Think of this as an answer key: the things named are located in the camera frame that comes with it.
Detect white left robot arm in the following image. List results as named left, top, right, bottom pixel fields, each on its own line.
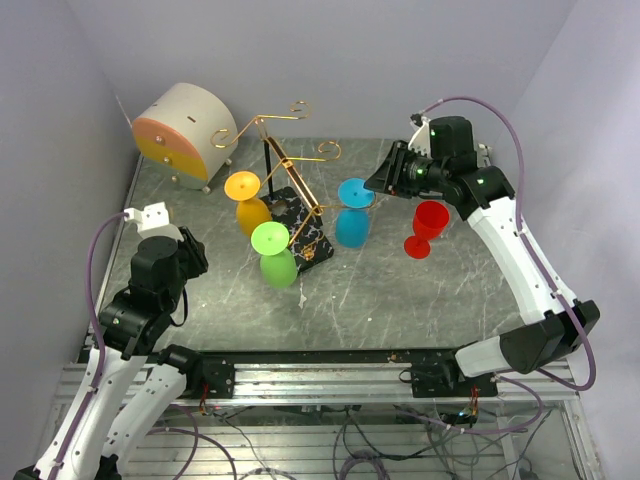
left=15, top=227, right=208, bottom=479

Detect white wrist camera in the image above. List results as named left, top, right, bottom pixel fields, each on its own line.
left=408, top=113, right=431, bottom=158
left=124, top=202, right=183, bottom=241

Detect blue plastic wine glass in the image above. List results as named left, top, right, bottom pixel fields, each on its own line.
left=335, top=178, right=375, bottom=248

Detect green plastic wine glass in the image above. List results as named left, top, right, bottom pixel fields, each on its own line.
left=251, top=221, right=298, bottom=289

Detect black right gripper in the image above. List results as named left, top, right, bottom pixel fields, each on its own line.
left=363, top=140, right=448, bottom=199

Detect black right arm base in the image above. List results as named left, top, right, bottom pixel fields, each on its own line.
left=396, top=348, right=498, bottom=399

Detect orange plastic wine glass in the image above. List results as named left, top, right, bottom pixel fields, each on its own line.
left=224, top=171, right=272, bottom=237

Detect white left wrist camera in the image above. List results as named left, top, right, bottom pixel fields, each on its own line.
left=124, top=202, right=183, bottom=241

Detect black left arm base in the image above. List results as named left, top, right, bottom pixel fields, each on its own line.
left=163, top=345, right=236, bottom=399

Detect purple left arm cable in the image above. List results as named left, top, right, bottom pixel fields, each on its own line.
left=54, top=212, right=129, bottom=469

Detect aluminium frame rail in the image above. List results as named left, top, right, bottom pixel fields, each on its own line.
left=49, top=359, right=581, bottom=407

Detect round pastel drawer box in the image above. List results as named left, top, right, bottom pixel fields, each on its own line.
left=132, top=82, right=238, bottom=193

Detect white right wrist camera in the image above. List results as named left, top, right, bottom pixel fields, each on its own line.
left=408, top=113, right=431, bottom=158

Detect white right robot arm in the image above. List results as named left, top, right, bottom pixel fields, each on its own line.
left=365, top=114, right=600, bottom=396

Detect gold wire glass rack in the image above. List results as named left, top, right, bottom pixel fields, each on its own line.
left=210, top=100, right=376, bottom=274

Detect red plastic wine glass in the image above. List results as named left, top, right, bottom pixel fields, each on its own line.
left=404, top=200, right=450, bottom=259

